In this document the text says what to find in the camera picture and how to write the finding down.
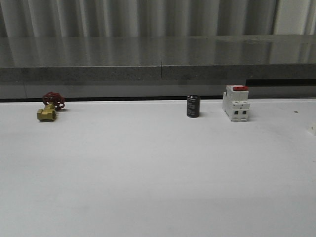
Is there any white half-ring clamp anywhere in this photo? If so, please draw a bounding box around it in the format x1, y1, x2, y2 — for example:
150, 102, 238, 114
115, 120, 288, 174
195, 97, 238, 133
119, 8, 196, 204
308, 123, 316, 136

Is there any black cylindrical capacitor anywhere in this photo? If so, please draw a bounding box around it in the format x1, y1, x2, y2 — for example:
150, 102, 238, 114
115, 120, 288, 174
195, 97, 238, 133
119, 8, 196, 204
187, 95, 200, 118

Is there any brass valve red handwheel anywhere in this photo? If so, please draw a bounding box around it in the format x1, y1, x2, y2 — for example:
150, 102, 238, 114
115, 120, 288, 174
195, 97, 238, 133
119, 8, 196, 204
37, 92, 65, 121

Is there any grey stone counter ledge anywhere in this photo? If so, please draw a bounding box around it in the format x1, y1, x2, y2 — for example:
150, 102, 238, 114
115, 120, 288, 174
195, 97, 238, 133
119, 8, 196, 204
0, 35, 316, 86

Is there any white circuit breaker red switch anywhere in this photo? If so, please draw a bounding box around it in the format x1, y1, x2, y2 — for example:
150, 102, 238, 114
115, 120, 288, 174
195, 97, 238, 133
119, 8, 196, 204
222, 85, 250, 122

